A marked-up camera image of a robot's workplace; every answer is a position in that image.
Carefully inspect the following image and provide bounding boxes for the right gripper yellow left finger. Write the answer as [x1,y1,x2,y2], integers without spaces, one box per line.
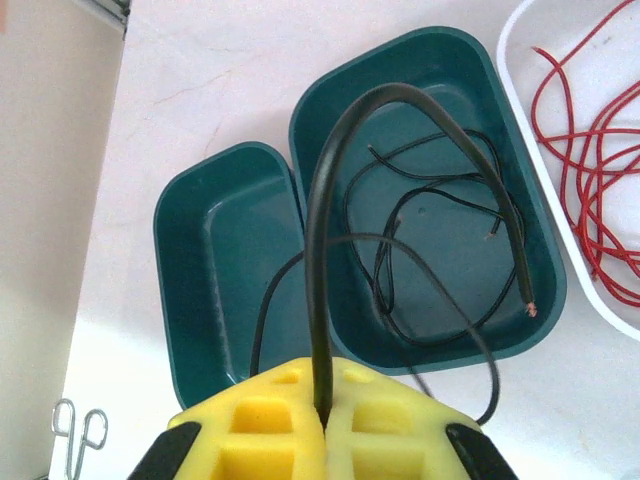
[127,355,326,480]

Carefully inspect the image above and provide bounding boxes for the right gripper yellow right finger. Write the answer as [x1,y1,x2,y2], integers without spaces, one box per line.
[324,355,521,480]

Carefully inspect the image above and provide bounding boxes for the black cable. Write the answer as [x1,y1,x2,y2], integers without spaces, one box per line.
[372,187,524,346]
[249,82,539,426]
[344,128,521,241]

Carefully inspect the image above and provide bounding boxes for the red cable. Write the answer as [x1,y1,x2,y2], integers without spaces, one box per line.
[572,82,640,281]
[530,0,640,151]
[532,45,640,307]

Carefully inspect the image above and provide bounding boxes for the teal plastic bin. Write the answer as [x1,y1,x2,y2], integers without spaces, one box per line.
[153,141,309,411]
[288,25,569,376]

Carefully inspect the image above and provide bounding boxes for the white plastic bin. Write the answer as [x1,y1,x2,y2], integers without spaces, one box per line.
[496,0,640,344]

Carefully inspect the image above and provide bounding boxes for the aluminium side rail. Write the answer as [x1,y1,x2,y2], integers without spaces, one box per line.
[92,0,132,26]

